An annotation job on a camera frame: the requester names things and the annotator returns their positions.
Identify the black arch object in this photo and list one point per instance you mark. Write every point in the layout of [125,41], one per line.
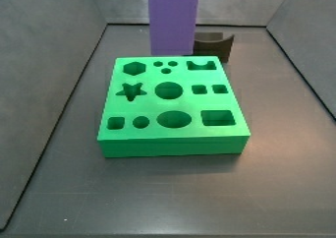
[211,44]

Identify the green shape sorter block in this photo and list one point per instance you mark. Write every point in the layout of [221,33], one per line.
[171,106]

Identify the purple rectangular gripper block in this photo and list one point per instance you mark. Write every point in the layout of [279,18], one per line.
[172,24]

